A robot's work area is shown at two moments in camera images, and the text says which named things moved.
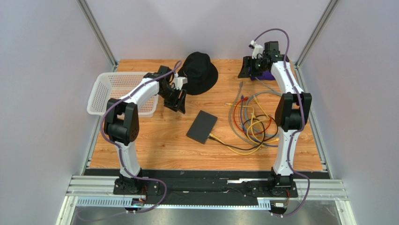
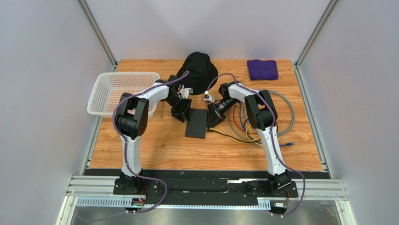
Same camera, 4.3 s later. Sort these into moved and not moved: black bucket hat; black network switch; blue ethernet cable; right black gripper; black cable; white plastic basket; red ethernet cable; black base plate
Moved: black cable; black network switch; right black gripper
Not moved: black base plate; white plastic basket; red ethernet cable; black bucket hat; blue ethernet cable
